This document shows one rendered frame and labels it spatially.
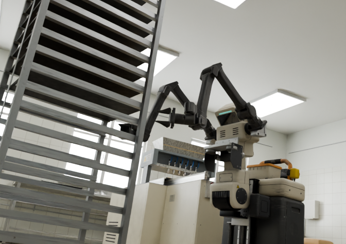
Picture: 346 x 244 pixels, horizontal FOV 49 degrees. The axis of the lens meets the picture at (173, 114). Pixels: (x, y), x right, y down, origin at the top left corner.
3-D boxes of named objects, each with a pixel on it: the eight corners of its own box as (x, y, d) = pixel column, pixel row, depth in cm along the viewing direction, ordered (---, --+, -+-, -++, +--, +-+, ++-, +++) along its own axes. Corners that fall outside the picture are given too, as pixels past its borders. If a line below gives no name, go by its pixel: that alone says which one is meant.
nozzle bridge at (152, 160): (137, 184, 396) (142, 153, 407) (198, 196, 422) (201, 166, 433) (149, 181, 367) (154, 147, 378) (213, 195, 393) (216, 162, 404)
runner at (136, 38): (152, 50, 213) (153, 45, 214) (155, 49, 211) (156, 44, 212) (40, -2, 179) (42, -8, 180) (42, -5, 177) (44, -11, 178)
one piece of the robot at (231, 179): (228, 213, 275) (227, 130, 290) (271, 214, 246) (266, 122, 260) (201, 213, 260) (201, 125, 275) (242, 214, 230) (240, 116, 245)
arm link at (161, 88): (175, 75, 266) (168, 78, 275) (163, 87, 260) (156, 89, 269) (212, 123, 278) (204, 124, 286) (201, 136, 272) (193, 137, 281)
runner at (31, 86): (139, 126, 199) (140, 121, 200) (142, 125, 197) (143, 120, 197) (15, 85, 164) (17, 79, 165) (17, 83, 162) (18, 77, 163)
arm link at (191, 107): (206, 125, 207) (195, 129, 212) (207, 106, 211) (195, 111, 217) (191, 119, 199) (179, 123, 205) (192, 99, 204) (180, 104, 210)
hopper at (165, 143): (150, 154, 408) (152, 141, 412) (195, 164, 428) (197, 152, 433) (160, 150, 382) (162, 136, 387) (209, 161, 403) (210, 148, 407)
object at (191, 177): (126, 193, 486) (127, 188, 488) (128, 193, 487) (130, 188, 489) (204, 178, 311) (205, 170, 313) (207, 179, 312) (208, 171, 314)
